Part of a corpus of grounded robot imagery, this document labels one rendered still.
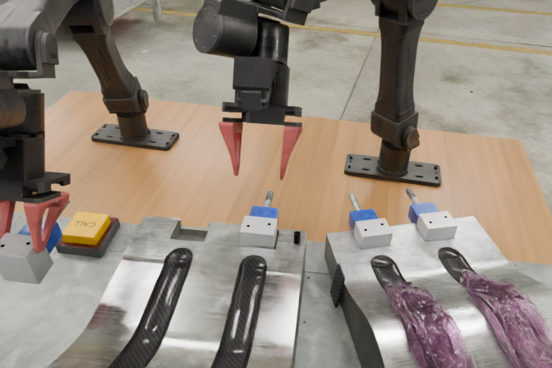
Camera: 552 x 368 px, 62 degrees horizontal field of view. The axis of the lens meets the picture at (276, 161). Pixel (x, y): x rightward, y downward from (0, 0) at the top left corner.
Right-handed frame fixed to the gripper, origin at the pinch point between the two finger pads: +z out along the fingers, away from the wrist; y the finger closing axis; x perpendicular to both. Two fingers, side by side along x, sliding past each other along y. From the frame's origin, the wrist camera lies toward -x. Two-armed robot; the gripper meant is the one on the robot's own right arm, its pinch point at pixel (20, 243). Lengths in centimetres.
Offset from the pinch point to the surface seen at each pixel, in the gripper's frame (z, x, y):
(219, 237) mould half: 0.7, 12.4, 23.3
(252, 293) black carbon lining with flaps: 5.4, 4.9, 29.9
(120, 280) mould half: 5.4, 4.2, 11.6
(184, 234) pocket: 2.0, 16.0, 16.7
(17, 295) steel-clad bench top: 12.4, 9.7, -7.7
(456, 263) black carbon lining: 2, 17, 59
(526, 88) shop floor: -36, 281, 170
